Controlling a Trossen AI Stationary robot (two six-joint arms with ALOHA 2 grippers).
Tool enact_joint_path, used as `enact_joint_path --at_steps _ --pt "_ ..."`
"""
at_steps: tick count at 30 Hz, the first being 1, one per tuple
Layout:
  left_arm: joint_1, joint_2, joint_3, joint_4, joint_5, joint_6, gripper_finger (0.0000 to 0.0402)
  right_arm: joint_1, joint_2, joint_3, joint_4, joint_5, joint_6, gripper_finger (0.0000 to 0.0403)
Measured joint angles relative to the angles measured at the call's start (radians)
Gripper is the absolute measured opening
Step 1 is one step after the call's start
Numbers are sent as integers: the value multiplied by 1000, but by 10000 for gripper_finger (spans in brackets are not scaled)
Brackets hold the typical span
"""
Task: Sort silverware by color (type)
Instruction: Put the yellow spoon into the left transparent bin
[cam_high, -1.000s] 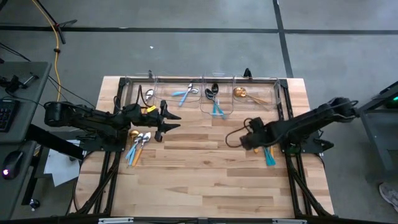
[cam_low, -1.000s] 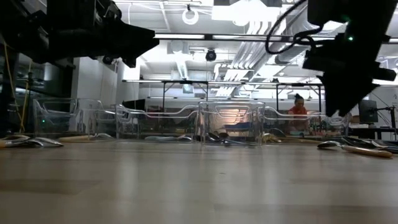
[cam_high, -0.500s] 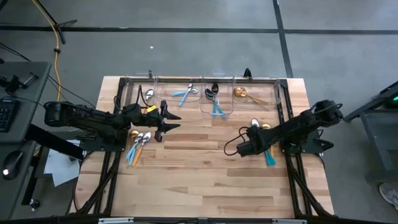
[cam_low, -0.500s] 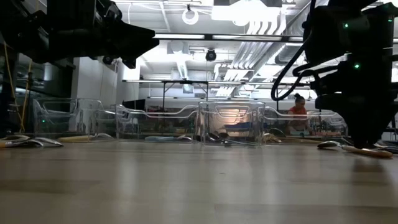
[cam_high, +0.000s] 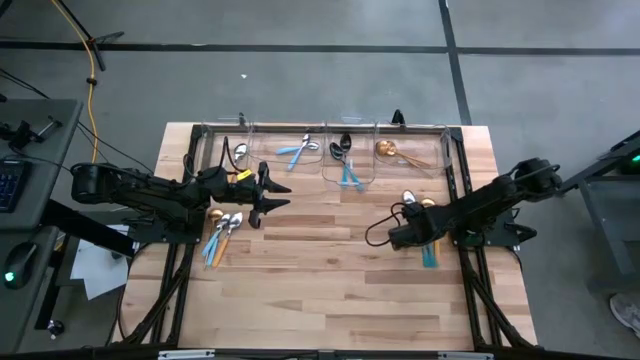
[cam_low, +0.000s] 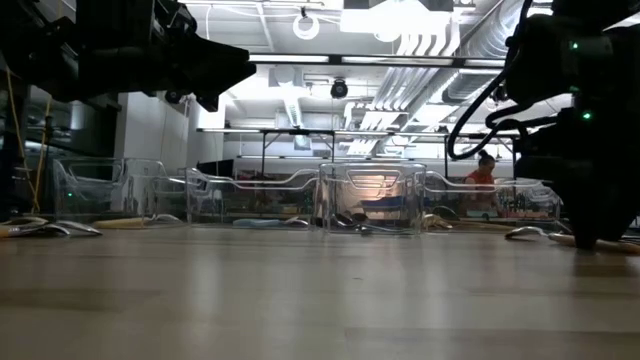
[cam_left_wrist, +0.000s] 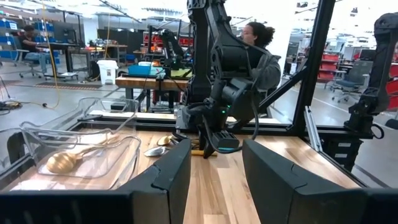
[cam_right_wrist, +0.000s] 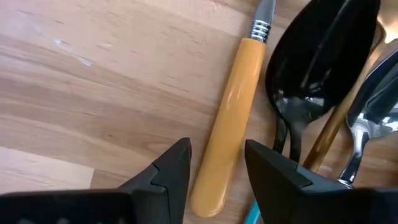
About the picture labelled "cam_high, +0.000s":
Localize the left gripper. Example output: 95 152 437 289
211 161 293 231

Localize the yellow cable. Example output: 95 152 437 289
48 0 100 166

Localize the person's shoe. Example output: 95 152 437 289
608 292 640 340

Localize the slender gold spoon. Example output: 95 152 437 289
382 144 435 179

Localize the black aluminium frame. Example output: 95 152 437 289
112 122 539 360

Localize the black keyboard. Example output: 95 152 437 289
0 159 27 215

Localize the grey metal stand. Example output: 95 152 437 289
572 128 640 291

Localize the white paper sheet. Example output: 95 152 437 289
69 224 134 301

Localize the black tripod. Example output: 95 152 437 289
49 0 126 72

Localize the grey desk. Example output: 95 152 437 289
0 98 85 354

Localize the clear plastic bin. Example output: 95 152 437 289
322 119 377 189
201 119 254 192
248 121 326 175
374 122 454 177

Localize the black desk gadget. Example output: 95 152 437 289
0 115 65 151

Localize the black computer mouse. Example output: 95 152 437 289
2 241 39 290

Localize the silver bracket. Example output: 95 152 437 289
157 348 216 360
437 351 495 360

